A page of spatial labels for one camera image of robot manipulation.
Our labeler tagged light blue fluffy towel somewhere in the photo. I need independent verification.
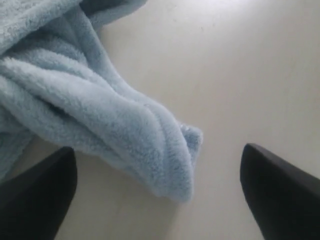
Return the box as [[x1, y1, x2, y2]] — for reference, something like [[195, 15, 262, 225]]
[[0, 0, 202, 202]]

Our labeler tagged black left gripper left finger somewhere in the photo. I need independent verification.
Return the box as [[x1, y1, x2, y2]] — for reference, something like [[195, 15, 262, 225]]
[[0, 147, 78, 240]]

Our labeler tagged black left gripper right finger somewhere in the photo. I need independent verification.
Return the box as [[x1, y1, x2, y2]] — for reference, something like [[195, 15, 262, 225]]
[[239, 143, 320, 240]]

